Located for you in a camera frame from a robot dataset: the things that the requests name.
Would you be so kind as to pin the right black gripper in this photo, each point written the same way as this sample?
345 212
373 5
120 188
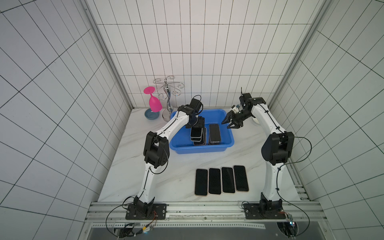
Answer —
237 117

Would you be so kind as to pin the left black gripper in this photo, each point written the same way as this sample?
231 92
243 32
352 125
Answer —
201 124

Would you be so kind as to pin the black phone removed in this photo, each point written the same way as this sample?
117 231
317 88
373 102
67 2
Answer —
228 180
201 182
241 180
214 181

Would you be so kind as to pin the black phone stack top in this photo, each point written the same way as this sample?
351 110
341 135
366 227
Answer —
196 134

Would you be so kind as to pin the black phone stack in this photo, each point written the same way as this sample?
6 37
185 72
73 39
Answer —
214 134
196 134

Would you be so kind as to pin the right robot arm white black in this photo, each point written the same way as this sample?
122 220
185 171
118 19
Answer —
276 150

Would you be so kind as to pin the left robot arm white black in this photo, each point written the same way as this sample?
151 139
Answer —
157 152

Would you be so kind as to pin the black phone middle stack under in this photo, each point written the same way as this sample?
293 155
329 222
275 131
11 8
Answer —
203 140

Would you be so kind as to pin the black phone right stack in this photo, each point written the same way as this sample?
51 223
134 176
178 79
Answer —
214 134

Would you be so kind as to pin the blue plastic storage box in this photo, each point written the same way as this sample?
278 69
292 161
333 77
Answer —
182 143

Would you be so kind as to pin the pink wine glass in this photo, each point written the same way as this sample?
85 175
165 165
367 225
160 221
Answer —
155 103

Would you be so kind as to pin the blue grey saucer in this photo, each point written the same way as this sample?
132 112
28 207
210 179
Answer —
150 115

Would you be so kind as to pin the right electronics board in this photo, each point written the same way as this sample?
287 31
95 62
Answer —
289 228

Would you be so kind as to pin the electronics board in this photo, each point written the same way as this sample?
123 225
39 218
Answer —
289 228
129 231

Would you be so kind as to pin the left electronics board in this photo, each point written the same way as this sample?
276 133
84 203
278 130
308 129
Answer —
129 231

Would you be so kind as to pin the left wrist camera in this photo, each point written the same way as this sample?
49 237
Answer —
196 105

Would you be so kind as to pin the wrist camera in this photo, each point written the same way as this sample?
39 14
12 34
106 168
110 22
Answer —
246 104
196 105

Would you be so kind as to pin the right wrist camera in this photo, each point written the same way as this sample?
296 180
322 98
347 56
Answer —
246 104

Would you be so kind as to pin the silver wire glass rack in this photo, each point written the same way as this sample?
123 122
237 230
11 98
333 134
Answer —
166 88

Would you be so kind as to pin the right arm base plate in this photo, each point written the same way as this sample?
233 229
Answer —
255 211

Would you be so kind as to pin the aluminium mounting rail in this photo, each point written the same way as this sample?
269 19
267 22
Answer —
179 214

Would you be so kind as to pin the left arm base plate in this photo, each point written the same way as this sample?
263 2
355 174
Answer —
136 212

